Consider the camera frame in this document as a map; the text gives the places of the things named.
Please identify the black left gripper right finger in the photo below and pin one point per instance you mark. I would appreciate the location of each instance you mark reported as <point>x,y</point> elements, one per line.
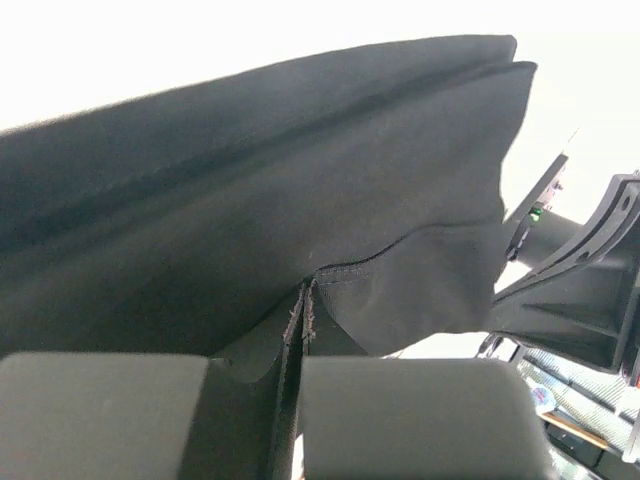
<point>321,334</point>

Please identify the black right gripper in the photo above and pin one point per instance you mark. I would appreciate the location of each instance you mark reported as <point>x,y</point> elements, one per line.
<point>580,299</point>

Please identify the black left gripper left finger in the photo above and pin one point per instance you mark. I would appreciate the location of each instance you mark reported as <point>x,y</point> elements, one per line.
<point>244,425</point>

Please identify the black skirt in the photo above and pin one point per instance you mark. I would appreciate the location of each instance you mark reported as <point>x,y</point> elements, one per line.
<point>177,222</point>

